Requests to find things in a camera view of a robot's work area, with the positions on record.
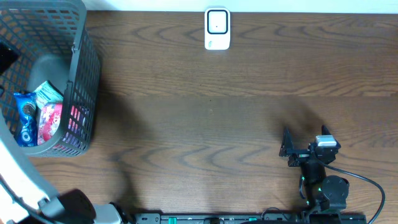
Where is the red purple snack bag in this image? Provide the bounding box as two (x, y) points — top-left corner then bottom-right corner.
(37, 103), (62, 145)

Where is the mint green snack packet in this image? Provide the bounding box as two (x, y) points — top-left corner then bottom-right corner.
(34, 81), (63, 110)

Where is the blue Oreo cookie pack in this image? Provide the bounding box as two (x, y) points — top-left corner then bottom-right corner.
(14, 93), (38, 147)

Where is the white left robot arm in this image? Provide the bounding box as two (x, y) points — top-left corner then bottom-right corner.
(1, 121), (131, 223)

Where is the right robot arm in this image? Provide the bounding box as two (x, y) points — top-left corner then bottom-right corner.
(279, 126), (349, 223)

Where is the white barcode scanner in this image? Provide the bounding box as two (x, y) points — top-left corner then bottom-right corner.
(204, 7), (231, 50)

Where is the grey plastic mesh basket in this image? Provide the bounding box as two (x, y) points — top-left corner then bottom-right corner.
(1, 0), (101, 157)

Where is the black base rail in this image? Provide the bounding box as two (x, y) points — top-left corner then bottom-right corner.
(134, 212), (367, 224)

